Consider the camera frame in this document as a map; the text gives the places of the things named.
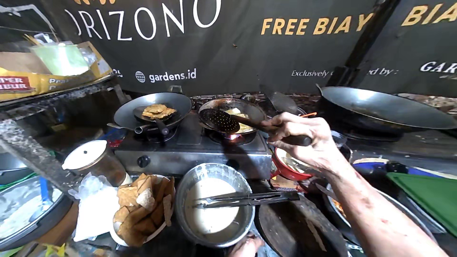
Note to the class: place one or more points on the person's left hand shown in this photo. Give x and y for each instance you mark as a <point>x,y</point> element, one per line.
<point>249,247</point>

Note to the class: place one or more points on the person's right hand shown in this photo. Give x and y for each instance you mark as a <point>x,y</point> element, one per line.
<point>317,142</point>

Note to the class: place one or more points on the person's right fingers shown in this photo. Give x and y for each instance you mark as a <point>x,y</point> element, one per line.
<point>285,130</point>

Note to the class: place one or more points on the black perforated skimmer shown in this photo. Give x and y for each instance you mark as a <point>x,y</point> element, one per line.
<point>219,121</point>

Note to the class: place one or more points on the orange stick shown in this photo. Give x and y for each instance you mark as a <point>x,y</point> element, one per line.
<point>309,114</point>

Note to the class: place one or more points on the pale yellow frying food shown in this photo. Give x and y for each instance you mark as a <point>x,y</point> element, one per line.
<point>244,126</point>

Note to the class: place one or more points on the red pot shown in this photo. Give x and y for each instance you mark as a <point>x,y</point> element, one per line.
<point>293,174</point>

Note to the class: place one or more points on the orange printed packet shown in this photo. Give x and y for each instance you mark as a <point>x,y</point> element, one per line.
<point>284,182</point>

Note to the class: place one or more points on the knife with metal blade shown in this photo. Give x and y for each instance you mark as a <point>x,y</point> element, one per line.
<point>326,192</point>

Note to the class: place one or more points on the small dark frying wok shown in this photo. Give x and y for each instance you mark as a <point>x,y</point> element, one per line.
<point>214,104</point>

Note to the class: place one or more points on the metal tongs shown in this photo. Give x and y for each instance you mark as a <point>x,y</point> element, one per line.
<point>250,201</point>

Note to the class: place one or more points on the blue and white container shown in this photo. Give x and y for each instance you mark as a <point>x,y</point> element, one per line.
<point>371,163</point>

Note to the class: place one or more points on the orange chopped food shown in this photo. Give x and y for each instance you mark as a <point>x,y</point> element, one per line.
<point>338,207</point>

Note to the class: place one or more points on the large wide grey wok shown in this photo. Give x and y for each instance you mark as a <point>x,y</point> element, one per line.
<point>375,103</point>

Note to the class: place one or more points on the round wooden cutting board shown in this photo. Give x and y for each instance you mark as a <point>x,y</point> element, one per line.
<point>285,225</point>

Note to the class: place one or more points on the metal two-burner gas stove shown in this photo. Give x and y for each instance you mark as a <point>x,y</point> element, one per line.
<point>192,150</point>

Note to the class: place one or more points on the black printed banner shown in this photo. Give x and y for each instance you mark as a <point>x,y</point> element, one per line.
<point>235,46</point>

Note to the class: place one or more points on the white liquid batter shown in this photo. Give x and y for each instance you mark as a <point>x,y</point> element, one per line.
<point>210,216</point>

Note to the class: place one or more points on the metal bowl of batter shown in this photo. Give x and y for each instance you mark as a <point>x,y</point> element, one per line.
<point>184,185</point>

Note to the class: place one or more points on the golden fried fritter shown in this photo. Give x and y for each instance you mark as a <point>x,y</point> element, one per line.
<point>157,111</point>

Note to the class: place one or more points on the large metal basin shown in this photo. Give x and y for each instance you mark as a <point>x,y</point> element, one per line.
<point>401,207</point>

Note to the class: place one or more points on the black flat ladle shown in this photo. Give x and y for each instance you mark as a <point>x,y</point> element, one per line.
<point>141,116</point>

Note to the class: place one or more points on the green plastic tray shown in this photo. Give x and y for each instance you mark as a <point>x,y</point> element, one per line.
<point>425,200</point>

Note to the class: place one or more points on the white bowl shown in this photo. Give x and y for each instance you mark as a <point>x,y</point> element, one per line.
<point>162,228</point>

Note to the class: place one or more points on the pile of fried tofu pieces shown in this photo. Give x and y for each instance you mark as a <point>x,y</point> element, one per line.
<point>142,210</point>

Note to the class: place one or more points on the red and blue plastic item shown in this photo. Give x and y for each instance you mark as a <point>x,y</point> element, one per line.
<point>116,138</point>

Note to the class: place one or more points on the metal canister with white lid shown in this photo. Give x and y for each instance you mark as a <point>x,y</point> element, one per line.
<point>107,164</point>

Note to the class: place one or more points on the white plastic bag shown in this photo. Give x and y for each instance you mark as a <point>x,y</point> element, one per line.
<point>93,214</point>

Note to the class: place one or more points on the pale green plastic container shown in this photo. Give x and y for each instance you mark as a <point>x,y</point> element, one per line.
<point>64,60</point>

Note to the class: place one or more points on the blue plastic spoon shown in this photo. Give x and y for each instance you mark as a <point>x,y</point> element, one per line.
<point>44,192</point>

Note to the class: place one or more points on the yellow cardboard box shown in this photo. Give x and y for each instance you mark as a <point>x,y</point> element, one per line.
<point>39,80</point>

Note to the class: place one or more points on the worn grey shelf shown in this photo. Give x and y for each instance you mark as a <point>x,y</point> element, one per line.
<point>32,151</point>

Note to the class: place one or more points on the yellow green wrapper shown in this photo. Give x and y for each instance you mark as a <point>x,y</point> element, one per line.
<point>55,250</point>

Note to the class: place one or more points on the large grey basin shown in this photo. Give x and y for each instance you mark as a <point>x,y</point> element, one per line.
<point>43,226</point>

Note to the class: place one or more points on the silver metal pot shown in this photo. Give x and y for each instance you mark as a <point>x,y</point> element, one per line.
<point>10,165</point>

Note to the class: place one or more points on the white flour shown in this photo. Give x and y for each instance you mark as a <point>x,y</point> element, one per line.
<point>19,214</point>

